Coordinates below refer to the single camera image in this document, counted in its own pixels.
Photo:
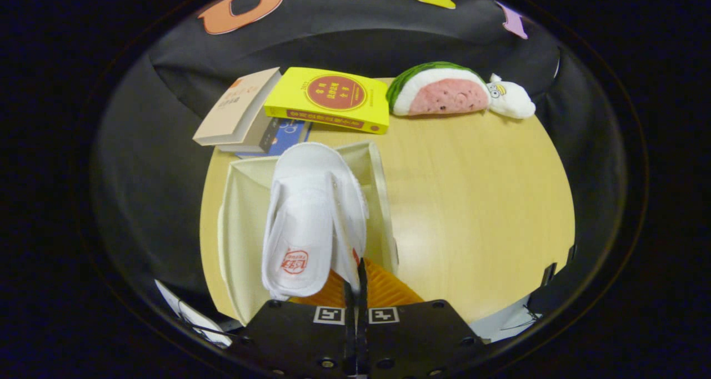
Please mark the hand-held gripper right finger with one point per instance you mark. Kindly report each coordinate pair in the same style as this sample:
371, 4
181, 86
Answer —
411, 334

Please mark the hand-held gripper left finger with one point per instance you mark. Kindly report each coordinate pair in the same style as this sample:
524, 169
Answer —
300, 334

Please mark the cream fabric storage box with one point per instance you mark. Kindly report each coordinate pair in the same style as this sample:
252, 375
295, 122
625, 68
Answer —
244, 229

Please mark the white canvas shoe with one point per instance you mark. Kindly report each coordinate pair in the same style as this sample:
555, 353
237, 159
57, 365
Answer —
311, 201

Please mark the white board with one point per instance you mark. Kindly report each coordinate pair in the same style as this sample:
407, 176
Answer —
194, 318

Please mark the blue cover book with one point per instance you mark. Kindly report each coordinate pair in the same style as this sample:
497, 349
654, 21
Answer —
291, 134

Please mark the beige paperback book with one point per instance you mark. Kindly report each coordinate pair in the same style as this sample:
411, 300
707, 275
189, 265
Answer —
233, 109

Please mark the watermelon slice plush toy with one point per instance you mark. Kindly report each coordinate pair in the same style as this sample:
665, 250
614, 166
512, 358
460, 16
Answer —
444, 95

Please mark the yellow book with red circle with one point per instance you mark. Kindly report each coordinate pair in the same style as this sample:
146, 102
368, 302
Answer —
333, 95

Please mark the small white plush toy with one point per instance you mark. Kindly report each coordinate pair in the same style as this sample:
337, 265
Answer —
514, 101

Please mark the black furniture frame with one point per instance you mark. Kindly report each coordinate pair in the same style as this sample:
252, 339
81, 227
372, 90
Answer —
550, 290

